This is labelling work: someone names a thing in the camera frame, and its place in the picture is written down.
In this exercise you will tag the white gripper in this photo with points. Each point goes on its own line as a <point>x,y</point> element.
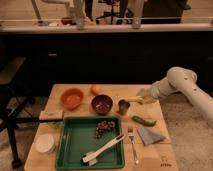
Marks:
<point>145,97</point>

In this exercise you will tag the yellow banana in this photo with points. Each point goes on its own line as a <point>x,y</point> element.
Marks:
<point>137,99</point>

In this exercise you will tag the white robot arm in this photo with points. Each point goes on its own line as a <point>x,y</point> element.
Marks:
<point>179,79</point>

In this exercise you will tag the dark maroon bowl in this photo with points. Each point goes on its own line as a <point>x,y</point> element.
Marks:
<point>102,104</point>

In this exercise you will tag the orange red bowl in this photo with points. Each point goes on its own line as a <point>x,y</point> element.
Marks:
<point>71,98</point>

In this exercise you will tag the green pepper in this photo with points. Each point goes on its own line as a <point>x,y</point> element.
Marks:
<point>143,121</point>

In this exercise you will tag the silver fork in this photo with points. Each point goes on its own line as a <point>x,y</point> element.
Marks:
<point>131,137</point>

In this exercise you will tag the grey folded cloth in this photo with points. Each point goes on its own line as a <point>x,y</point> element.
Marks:
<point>149,137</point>

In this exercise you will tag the bunch of dark grapes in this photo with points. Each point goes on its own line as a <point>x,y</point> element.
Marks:
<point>103,127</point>

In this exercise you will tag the orange fruit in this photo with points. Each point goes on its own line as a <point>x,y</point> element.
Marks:
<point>94,90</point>

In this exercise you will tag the green plastic tray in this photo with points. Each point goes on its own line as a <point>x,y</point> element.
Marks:
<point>78,137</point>

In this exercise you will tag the green item beside tray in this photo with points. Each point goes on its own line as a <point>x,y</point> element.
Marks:
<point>55,125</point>

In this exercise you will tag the black chair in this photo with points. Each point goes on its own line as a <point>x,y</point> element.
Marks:
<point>10,106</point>

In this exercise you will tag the knife with light handle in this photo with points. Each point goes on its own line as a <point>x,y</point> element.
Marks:
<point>51,116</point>

